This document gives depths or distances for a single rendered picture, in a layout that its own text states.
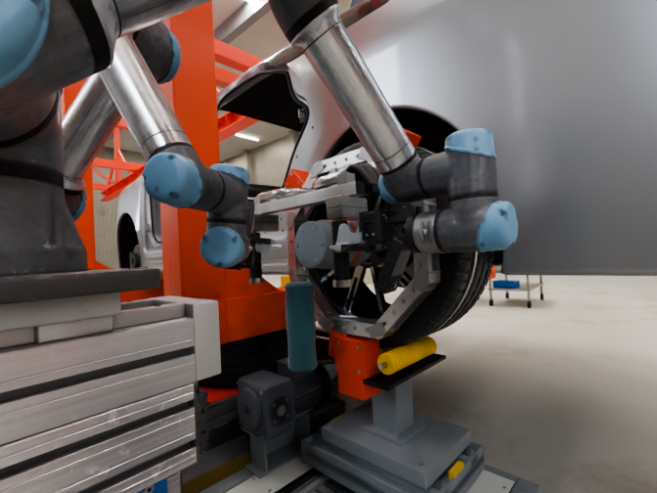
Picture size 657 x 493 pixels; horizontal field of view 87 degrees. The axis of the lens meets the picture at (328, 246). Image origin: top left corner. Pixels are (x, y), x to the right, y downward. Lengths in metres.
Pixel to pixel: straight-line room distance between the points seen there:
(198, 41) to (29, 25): 1.23
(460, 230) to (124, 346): 0.47
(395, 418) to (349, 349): 0.30
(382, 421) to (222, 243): 0.86
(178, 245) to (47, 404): 0.89
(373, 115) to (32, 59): 0.46
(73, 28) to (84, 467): 0.36
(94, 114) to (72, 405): 0.64
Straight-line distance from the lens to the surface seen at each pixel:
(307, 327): 1.04
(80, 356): 0.40
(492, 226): 0.56
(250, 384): 1.28
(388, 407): 1.25
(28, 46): 0.29
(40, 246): 0.39
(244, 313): 1.36
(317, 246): 0.91
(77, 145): 0.93
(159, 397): 0.44
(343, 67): 0.61
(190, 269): 1.25
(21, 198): 0.40
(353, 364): 1.07
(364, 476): 1.24
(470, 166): 0.58
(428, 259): 0.88
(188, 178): 0.54
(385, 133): 0.63
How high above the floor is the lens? 0.82
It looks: 1 degrees up
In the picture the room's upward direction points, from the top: 3 degrees counter-clockwise
